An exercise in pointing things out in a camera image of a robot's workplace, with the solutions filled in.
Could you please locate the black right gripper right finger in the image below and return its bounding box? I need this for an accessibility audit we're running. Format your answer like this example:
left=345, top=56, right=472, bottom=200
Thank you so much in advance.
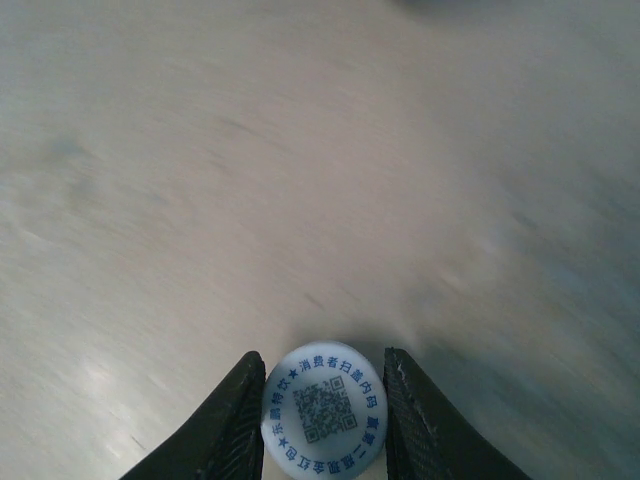
left=383, top=347, right=532, bottom=480

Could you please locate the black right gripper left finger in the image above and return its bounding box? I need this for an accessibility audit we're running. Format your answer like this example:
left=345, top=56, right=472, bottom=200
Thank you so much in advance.
left=119, top=350, right=267, bottom=480

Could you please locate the white cap with blue print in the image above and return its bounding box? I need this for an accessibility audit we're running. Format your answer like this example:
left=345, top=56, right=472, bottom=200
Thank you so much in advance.
left=259, top=339, right=389, bottom=477

